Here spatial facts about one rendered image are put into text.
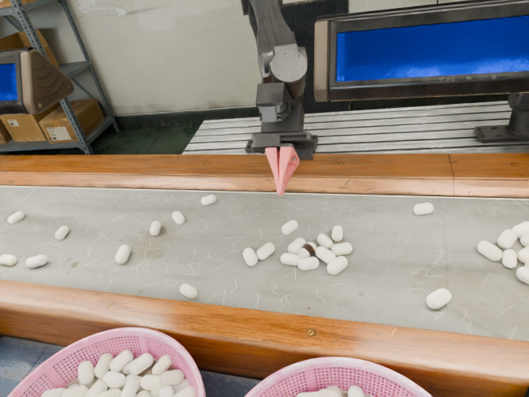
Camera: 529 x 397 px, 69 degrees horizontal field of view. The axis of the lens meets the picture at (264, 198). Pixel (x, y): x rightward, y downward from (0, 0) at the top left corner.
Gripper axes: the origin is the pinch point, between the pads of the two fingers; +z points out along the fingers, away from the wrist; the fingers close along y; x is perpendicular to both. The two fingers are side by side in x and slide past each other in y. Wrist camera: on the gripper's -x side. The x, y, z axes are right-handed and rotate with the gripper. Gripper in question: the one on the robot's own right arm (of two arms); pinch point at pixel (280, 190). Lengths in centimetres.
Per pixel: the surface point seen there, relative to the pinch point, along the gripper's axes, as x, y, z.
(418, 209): 8.1, 22.5, 1.1
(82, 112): 139, -184, -92
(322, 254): 0.2, 7.6, 10.4
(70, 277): -4.0, -36.0, 17.4
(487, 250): 2.3, 31.4, 8.2
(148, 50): 138, -138, -135
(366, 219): 8.4, 13.9, 2.9
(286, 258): -0.6, 2.1, 11.4
